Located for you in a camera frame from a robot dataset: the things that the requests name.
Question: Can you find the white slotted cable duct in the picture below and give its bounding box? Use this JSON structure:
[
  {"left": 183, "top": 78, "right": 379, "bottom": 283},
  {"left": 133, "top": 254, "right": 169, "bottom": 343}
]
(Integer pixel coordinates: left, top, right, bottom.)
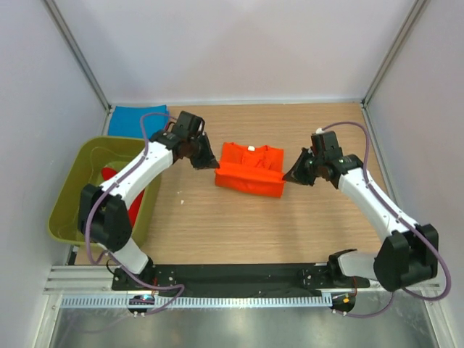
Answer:
[{"left": 60, "top": 293, "right": 332, "bottom": 310}]

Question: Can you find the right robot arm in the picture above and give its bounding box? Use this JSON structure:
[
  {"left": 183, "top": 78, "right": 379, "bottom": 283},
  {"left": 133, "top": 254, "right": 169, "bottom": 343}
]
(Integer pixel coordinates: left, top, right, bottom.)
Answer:
[{"left": 283, "top": 131, "right": 438, "bottom": 292}]

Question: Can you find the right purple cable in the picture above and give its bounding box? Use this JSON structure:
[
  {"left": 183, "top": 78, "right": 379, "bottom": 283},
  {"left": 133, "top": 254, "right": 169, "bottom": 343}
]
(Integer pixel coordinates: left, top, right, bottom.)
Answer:
[{"left": 322, "top": 121, "right": 452, "bottom": 320}]

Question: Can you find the aluminium frame rail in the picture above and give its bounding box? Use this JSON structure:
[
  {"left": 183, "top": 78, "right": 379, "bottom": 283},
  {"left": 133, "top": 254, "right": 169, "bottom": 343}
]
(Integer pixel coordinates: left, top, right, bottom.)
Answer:
[{"left": 42, "top": 261, "right": 442, "bottom": 295}]

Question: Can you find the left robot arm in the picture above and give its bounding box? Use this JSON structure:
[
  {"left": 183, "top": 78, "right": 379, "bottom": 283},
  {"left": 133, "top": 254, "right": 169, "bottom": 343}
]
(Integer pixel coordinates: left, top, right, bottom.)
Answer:
[{"left": 78, "top": 111, "right": 220, "bottom": 290}]

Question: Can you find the left aluminium corner post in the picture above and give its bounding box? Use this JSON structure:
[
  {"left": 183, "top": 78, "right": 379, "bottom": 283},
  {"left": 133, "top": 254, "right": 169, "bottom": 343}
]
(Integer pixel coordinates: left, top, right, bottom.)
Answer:
[{"left": 41, "top": 0, "right": 111, "bottom": 114}]

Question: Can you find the aluminium corner post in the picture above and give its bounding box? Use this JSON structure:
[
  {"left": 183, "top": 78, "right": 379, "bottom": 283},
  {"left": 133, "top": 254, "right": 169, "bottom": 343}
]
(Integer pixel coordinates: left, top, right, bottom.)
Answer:
[
  {"left": 361, "top": 0, "right": 430, "bottom": 109},
  {"left": 41, "top": 0, "right": 111, "bottom": 114}
]

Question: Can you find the orange t shirt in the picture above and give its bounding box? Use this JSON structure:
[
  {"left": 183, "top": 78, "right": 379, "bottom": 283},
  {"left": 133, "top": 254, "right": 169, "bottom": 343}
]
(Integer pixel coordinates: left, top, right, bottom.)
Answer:
[{"left": 215, "top": 142, "right": 285, "bottom": 198}]

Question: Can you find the olive green plastic basket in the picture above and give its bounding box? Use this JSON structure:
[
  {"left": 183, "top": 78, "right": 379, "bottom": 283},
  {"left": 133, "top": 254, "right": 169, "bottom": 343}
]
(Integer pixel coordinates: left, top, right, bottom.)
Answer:
[{"left": 49, "top": 136, "right": 161, "bottom": 247}]

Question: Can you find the purple cable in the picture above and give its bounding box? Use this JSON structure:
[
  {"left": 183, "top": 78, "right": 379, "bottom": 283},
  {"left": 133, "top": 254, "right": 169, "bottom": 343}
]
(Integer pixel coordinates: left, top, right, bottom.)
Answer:
[
  {"left": 85, "top": 112, "right": 186, "bottom": 320},
  {"left": 322, "top": 121, "right": 452, "bottom": 320}
]

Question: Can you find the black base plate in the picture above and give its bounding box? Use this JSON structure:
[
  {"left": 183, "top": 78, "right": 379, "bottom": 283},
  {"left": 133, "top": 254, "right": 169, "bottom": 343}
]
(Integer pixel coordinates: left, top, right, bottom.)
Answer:
[{"left": 110, "top": 262, "right": 371, "bottom": 299}]

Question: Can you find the blue folded t shirt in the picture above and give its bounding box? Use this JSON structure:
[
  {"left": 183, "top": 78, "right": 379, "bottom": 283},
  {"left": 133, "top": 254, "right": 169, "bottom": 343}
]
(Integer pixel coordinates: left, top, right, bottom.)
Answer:
[{"left": 107, "top": 105, "right": 169, "bottom": 138}]

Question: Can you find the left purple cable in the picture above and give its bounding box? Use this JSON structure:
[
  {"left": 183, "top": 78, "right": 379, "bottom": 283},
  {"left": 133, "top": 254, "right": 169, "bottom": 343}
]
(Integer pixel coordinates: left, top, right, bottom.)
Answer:
[{"left": 85, "top": 112, "right": 186, "bottom": 320}]

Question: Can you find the red t shirt in basket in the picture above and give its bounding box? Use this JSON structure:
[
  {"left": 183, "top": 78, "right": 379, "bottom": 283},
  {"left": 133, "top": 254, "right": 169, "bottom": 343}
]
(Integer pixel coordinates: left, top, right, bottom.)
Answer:
[{"left": 101, "top": 167, "right": 144, "bottom": 227}]

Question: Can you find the right aluminium corner post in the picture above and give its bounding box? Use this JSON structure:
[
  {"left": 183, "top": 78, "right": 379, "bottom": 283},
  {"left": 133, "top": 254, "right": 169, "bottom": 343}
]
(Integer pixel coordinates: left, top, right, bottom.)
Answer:
[{"left": 361, "top": 0, "right": 430, "bottom": 109}]

